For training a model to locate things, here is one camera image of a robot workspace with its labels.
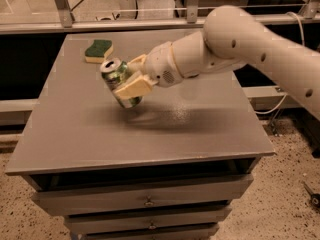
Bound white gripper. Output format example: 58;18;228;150
113;42;183;100

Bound green soda can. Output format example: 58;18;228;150
100;58;142;108

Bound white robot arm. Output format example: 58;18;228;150
114;6;320;119

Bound green yellow sponge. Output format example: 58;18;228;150
85;40;113;64

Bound grey drawer cabinet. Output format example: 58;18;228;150
4;28;276;240

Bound top grey drawer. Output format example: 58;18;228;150
32;174;253;216

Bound grey drawer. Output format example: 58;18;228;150
65;205;231;234
85;223;219;240
32;174;253;216

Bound middle grey drawer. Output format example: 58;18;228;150
65;205;231;234

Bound bottom grey drawer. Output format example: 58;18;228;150
85;223;219;240

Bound black tool on floor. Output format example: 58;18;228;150
303;182;320;208

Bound metal window railing frame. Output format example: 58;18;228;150
0;0;320;35

